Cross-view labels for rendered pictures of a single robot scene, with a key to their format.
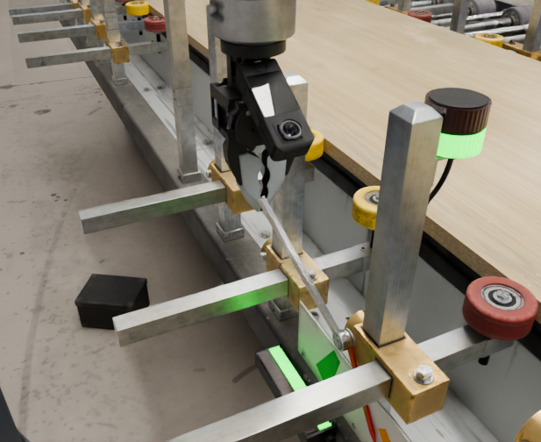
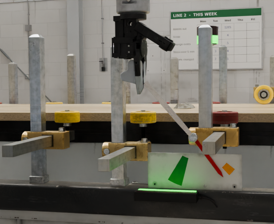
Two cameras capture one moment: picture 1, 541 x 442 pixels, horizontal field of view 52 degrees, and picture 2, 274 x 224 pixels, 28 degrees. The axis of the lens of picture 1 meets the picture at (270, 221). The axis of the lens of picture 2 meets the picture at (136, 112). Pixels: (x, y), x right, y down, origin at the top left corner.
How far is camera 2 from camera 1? 128 cm
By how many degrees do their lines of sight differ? 56
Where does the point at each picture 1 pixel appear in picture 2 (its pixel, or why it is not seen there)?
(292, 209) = (124, 112)
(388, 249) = (208, 79)
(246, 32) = (144, 6)
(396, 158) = (205, 42)
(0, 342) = not seen: outside the picture
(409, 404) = (236, 134)
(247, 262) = (70, 183)
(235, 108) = (137, 39)
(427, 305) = not seen: hidden behind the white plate
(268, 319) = (118, 187)
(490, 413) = not seen: hidden behind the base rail
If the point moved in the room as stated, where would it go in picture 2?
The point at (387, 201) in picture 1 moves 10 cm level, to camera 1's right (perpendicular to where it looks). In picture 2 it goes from (204, 60) to (223, 61)
